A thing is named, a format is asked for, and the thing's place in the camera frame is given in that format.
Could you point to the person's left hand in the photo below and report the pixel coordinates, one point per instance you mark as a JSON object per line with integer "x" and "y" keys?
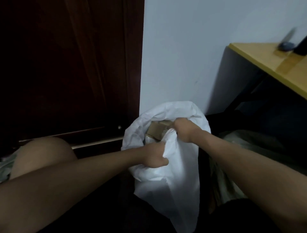
{"x": 154, "y": 156}

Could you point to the person's right hand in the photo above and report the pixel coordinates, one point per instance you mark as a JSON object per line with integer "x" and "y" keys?
{"x": 188, "y": 129}

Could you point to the cardboard boxes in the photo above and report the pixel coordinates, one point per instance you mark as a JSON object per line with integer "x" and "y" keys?
{"x": 154, "y": 130}
{"x": 166, "y": 123}

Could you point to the white bag with red print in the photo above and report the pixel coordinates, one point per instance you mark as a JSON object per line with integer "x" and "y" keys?
{"x": 177, "y": 182}

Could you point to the grey woven sack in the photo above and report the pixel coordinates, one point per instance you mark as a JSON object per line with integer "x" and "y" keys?
{"x": 244, "y": 144}

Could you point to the person's left forearm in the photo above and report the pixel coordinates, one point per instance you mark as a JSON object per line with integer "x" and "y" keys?
{"x": 64, "y": 189}

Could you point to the person's right forearm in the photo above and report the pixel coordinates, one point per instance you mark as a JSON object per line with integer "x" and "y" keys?
{"x": 259, "y": 177}

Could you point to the person's left leg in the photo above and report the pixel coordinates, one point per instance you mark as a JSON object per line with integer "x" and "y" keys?
{"x": 40, "y": 153}

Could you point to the black shorts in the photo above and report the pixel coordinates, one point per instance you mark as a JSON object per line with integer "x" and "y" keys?
{"x": 115, "y": 211}

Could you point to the dark brown wooden door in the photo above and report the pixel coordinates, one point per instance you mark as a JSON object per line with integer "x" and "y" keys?
{"x": 134, "y": 60}

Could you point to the yellow wooden desk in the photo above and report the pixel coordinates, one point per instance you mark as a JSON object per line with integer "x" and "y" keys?
{"x": 283, "y": 67}

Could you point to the small dark round case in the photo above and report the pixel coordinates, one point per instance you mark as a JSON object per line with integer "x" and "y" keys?
{"x": 286, "y": 46}

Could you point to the black cylindrical bottle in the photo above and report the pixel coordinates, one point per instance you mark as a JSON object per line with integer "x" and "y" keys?
{"x": 301, "y": 46}

